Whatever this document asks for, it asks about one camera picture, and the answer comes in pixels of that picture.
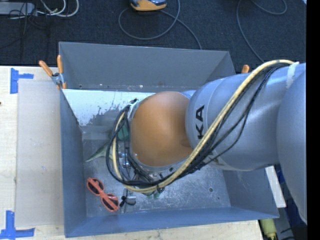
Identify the grey metal bin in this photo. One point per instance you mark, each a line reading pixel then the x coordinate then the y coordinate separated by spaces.
pixel 190 196

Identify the orange-red sunglasses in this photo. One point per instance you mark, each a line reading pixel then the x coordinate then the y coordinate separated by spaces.
pixel 105 196

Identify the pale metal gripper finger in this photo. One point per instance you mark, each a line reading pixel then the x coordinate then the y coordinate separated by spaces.
pixel 126 193
pixel 131 200

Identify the teal green object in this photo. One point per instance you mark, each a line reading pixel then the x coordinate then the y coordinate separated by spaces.
pixel 123 134

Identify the pale wood flat board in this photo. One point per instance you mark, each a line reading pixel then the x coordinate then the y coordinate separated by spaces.
pixel 37 146

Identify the olive green pointed toy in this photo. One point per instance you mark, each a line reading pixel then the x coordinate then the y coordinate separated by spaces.
pixel 100 154

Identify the black cylinder on white bracket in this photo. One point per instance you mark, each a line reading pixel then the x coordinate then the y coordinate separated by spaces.
pixel 122 199

